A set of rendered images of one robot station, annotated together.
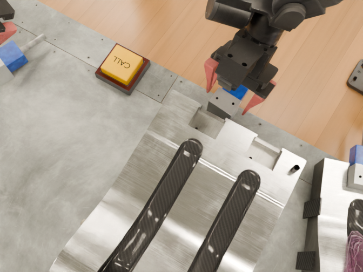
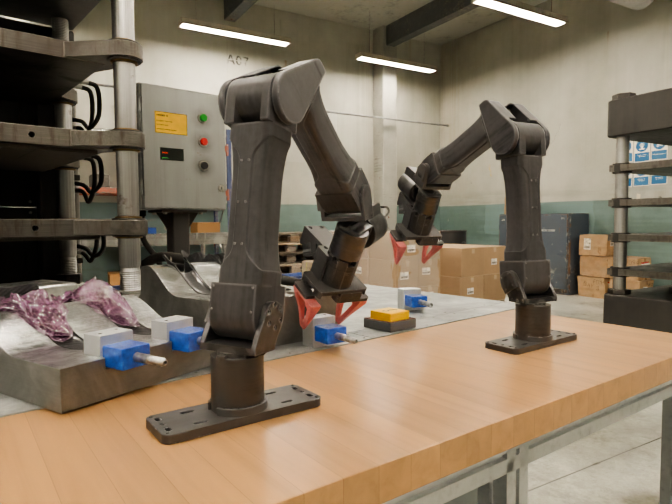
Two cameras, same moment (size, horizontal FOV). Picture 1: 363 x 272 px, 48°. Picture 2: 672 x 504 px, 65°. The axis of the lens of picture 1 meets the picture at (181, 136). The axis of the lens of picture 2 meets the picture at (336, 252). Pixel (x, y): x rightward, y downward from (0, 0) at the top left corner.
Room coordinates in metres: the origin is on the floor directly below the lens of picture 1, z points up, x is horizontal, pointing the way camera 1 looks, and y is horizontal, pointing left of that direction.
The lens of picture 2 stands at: (0.74, -0.94, 1.03)
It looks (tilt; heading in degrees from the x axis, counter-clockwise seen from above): 3 degrees down; 115
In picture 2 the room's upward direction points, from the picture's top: straight up
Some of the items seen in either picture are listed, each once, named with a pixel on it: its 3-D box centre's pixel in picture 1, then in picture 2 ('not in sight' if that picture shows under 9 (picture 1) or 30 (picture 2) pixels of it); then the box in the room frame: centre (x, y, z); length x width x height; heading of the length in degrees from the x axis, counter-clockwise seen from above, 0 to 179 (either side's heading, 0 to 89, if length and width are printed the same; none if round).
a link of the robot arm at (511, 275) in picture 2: not in sight; (528, 287); (0.66, 0.10, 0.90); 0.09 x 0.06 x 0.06; 51
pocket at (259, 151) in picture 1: (262, 155); not in sight; (0.21, -0.14, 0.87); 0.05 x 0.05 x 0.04; 65
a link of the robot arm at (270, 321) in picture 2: not in sight; (239, 326); (0.38, -0.42, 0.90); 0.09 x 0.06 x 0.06; 177
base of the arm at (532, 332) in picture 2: not in sight; (532, 322); (0.67, 0.10, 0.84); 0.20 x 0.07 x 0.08; 61
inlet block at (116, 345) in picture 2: not in sight; (131, 355); (0.22, -0.43, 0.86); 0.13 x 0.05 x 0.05; 173
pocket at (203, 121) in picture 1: (207, 125); not in sight; (0.25, -0.04, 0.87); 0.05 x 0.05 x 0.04; 65
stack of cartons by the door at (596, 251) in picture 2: not in sight; (614, 266); (1.18, 6.79, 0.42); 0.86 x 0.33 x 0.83; 146
